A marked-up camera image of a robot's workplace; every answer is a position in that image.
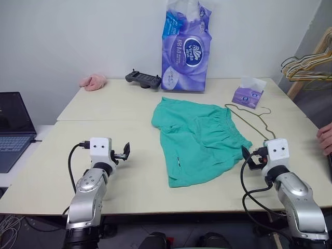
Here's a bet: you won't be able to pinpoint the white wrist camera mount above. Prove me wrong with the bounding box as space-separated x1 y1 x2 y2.
89 137 114 165
262 138 290 167

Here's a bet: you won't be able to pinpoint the purple tissue multipack bag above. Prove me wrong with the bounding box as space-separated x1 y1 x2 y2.
160 0 213 92

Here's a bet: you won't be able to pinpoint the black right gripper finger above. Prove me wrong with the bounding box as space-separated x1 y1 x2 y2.
246 157 262 171
241 145 252 161

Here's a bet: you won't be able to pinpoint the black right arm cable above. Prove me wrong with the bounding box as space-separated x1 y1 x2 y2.
240 152 295 236

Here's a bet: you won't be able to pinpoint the purple tissue box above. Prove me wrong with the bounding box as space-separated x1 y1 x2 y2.
231 76 268 109

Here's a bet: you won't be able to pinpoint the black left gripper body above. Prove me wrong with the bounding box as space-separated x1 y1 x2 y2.
110 149 128 165

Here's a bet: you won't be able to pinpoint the light wooden clothes rack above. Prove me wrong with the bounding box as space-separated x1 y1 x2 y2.
286 25 332 101

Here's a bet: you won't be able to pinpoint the pink fluffy cloth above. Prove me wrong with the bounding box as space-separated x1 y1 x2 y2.
79 74 108 92

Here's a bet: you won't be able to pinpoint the green shorts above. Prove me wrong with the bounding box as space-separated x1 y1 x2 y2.
151 96 253 188

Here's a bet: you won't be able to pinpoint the dark rounded shape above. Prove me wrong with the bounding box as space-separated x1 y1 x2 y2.
198 231 232 249
147 232 170 249

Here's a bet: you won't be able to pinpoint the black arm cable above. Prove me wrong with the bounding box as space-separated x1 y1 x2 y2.
61 141 91 216
240 152 295 236

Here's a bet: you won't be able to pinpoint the white cable bundle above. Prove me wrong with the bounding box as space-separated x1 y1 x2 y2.
0 214 28 246

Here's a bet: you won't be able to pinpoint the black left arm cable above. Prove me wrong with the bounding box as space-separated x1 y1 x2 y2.
61 141 91 216

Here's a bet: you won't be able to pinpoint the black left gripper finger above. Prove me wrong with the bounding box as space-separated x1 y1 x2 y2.
122 142 131 161

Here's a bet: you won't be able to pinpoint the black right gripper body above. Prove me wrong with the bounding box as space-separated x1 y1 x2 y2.
252 147 268 165

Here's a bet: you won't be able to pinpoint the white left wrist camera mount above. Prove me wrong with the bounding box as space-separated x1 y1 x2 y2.
89 137 114 165

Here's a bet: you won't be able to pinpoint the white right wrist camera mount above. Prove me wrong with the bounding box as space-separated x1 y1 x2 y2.
262 138 290 167

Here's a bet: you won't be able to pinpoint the dark laptop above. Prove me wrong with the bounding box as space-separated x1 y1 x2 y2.
0 91 38 174

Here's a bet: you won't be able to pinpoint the person's bare hand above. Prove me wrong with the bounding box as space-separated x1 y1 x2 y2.
316 123 332 157

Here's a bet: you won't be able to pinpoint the olive wire hanger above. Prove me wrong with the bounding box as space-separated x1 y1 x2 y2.
224 103 276 141

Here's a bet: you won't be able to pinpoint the black handheld controller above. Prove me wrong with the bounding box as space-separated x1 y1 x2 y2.
125 68 162 90

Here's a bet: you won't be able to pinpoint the light wooden leg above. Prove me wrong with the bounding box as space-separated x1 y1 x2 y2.
272 230 283 249

